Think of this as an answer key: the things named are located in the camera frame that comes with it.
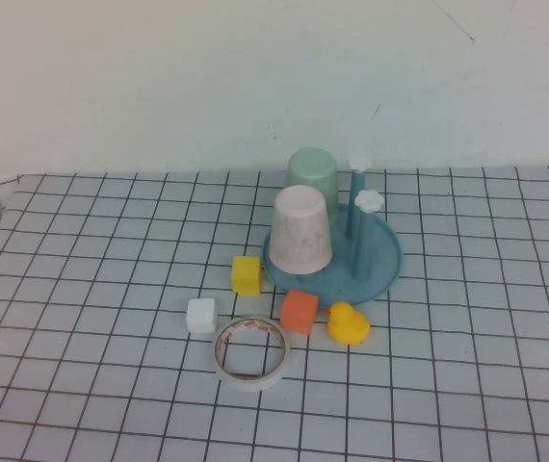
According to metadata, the pink plastic cup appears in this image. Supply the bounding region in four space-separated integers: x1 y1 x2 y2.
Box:
268 186 333 275

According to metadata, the green plastic cup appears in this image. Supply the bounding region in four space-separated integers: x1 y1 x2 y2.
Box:
284 147 339 227

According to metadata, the blue cup stand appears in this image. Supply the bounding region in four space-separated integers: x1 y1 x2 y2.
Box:
260 152 405 307

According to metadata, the yellow foam cube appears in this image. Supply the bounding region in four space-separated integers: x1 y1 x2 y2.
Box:
230 255 262 295

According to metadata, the orange foam cube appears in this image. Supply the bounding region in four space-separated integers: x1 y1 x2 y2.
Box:
280 289 319 336

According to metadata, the white foam cube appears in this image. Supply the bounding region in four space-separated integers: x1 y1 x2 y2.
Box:
186 297 218 334

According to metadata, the yellow rubber duck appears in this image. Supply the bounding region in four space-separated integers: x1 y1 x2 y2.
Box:
327 301 372 346

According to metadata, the white tape roll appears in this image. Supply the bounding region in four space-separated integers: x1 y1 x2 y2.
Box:
211 315 291 394

